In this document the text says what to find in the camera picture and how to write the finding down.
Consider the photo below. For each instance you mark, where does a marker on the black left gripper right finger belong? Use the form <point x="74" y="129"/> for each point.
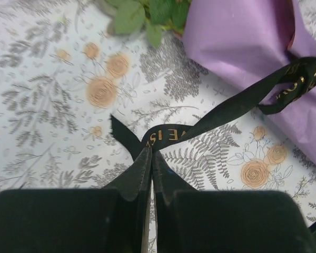
<point x="188" y="220"/>

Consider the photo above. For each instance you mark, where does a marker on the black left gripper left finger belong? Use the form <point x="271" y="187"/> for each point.
<point x="114" y="218"/>

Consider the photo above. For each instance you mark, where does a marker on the black ribbon with gold text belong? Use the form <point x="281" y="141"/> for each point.
<point x="287" y="97"/>

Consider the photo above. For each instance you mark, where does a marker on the purple wrapping paper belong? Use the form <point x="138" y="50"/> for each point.
<point x="242" y="42"/>

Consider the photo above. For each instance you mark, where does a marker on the pink artificial flower bouquet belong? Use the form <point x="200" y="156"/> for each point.
<point x="155" y="16"/>

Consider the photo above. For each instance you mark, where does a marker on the floral patterned table mat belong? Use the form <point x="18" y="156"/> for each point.
<point x="63" y="74"/>

